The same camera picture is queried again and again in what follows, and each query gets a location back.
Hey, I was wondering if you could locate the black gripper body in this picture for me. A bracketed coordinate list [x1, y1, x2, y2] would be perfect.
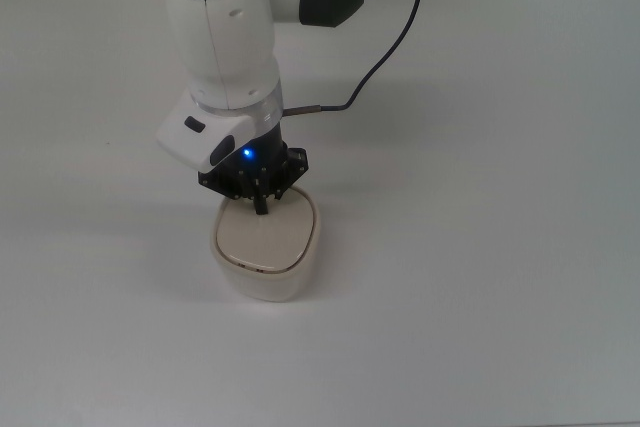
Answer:
[196, 127, 309, 204]

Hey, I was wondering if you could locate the small white trash can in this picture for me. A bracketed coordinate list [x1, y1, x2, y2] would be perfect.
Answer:
[208, 184, 324, 304]

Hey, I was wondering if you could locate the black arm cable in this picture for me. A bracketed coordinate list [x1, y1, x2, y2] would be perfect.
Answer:
[283, 0, 424, 117]

